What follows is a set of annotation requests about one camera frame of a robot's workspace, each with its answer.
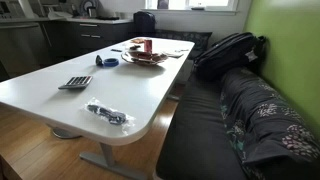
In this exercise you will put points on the wooden tray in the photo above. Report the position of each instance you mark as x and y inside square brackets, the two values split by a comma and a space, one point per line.
[128, 58]

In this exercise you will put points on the red item on tray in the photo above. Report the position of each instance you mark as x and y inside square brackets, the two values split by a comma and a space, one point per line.
[146, 56]

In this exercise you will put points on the plastic bag with black item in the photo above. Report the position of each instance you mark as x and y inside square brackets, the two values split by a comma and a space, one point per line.
[109, 115]

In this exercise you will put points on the red soda can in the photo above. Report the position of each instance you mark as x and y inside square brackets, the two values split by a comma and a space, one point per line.
[148, 46]

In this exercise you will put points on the white table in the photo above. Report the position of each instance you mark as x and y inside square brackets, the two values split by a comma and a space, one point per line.
[138, 91]

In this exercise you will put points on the blue tape roll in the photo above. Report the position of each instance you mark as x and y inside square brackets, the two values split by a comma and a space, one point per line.
[110, 62]

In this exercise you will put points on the small dark flat item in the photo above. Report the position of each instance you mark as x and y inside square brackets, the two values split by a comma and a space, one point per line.
[116, 50]

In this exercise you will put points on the dark bench seat cushion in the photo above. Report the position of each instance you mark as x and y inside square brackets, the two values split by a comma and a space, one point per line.
[196, 145]

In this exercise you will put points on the dark backpack by window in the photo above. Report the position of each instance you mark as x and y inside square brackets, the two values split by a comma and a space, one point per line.
[144, 23]

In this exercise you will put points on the grey calculator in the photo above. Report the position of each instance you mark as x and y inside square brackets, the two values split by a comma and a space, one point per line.
[79, 82]

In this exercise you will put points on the black backpack on bench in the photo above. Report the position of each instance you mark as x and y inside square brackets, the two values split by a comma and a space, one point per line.
[238, 49]

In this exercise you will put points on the floral dark back cushion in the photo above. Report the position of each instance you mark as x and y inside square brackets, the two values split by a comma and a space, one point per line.
[270, 139]

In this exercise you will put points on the grey kitchen cabinet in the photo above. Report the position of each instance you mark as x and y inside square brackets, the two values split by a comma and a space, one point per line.
[69, 38]

